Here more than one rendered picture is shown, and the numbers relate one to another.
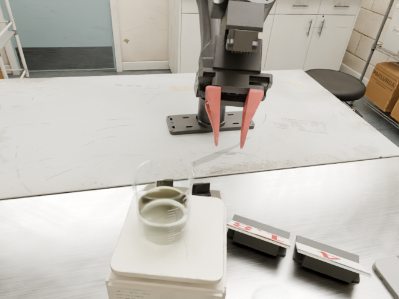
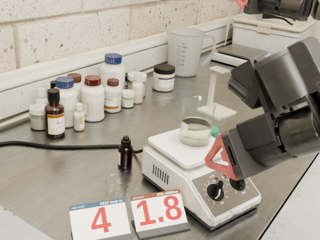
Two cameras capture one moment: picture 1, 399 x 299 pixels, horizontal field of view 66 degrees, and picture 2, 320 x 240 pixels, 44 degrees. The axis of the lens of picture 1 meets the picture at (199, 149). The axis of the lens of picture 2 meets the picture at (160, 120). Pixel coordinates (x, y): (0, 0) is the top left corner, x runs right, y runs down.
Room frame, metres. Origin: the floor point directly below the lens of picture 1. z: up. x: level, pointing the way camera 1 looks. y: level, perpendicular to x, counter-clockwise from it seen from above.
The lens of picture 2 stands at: (0.69, -0.46, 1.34)
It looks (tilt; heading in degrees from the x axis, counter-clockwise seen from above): 25 degrees down; 138
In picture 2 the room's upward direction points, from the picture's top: 5 degrees clockwise
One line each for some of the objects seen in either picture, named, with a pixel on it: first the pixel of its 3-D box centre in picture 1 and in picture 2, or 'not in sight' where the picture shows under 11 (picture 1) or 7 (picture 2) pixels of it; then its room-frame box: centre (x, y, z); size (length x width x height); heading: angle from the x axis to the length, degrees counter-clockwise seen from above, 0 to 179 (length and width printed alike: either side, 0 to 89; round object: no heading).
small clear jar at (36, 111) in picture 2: not in sight; (39, 116); (-0.13, -0.11, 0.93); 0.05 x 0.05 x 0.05
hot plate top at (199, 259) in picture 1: (176, 231); (188, 145); (0.24, 0.02, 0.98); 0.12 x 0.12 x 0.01; 88
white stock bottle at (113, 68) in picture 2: not in sight; (112, 77); (-0.20, 0.14, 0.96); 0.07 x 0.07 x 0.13
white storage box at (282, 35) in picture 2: not in sight; (273, 33); (-0.35, 1.13, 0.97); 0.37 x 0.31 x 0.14; 109
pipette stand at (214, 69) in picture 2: not in sight; (219, 91); (0.03, 0.34, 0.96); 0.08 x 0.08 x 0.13; 3
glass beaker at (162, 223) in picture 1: (161, 206); (196, 123); (0.24, 0.04, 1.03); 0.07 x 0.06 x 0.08; 129
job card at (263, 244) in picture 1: (259, 229); (160, 213); (0.30, -0.10, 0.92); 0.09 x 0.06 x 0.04; 71
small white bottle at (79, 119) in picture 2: not in sight; (78, 116); (-0.07, -0.04, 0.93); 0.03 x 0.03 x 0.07
